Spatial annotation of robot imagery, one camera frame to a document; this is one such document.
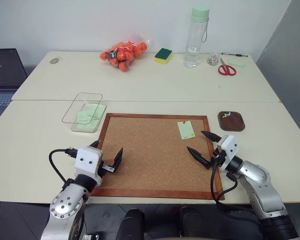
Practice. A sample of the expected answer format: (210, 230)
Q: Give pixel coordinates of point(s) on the small jar of colourful pins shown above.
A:
(213, 60)

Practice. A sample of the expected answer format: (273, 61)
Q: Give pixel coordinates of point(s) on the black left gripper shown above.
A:
(105, 169)

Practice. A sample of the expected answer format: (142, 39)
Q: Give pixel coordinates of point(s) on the clear bottle with green lid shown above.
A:
(196, 40)

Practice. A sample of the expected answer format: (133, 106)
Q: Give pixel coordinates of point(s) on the pale green paper note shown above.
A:
(186, 130)
(100, 110)
(86, 117)

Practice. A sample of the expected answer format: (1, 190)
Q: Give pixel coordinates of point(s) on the green sticky note pad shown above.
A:
(237, 62)

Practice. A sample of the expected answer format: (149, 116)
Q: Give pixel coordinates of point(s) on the grey partition panel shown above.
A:
(290, 62)

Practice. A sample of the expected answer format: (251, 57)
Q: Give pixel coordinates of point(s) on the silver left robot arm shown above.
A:
(65, 205)

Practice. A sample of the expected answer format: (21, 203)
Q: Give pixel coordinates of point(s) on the clear plastic container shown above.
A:
(83, 112)

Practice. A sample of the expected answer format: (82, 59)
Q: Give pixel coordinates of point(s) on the dark brown wooden tray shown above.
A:
(232, 122)

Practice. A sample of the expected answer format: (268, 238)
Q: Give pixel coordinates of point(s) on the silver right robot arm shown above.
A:
(262, 182)

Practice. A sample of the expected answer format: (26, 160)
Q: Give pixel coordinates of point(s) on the wood-framed cork board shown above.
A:
(152, 155)

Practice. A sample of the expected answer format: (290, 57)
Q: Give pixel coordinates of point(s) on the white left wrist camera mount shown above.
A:
(86, 162)

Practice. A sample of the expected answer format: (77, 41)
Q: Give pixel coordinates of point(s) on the plastic bag of oranges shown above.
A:
(123, 53)

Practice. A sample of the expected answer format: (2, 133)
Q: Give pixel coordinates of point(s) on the small grey oval disc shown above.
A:
(55, 60)

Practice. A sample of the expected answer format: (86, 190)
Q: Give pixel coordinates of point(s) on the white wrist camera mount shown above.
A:
(228, 150)
(86, 162)

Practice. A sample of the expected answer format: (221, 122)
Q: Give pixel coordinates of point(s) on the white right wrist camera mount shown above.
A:
(228, 150)

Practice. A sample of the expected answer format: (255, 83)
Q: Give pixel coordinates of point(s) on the black pen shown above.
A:
(233, 54)

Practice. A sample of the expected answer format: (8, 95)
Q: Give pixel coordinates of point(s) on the open laptop computer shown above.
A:
(5, 72)

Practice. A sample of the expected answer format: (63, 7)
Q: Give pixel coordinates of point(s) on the yellow and green sponge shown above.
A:
(163, 56)

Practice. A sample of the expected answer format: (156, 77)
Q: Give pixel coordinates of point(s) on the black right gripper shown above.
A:
(218, 156)

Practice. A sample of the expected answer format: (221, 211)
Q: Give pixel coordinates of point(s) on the dark rounded shape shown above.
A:
(131, 225)
(190, 221)

